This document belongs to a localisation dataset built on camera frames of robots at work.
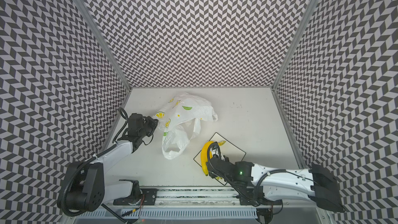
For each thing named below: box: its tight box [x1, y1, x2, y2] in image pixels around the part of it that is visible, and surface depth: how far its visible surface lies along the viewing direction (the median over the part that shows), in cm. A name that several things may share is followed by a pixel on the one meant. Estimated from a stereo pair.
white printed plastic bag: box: [152, 92, 219, 160], surface depth 86 cm
